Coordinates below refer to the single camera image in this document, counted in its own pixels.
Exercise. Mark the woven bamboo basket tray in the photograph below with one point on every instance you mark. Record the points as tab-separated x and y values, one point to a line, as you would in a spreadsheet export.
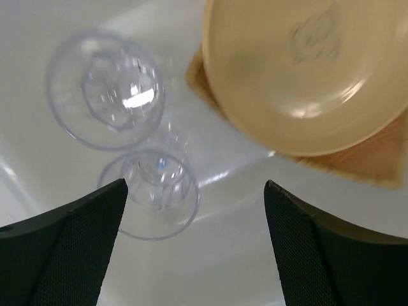
380	160

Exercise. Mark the yellow plate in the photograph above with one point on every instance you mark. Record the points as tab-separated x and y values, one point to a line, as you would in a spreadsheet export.
307	78

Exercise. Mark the clear plastic cup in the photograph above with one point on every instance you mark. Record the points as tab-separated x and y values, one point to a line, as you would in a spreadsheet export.
163	195
105	90

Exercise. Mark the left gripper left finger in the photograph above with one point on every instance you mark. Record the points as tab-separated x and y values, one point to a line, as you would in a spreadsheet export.
60	257

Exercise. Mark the clear plastic bin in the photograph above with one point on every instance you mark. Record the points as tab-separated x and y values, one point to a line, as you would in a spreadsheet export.
225	257

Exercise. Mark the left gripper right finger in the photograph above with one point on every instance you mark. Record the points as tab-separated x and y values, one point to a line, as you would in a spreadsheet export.
324	260

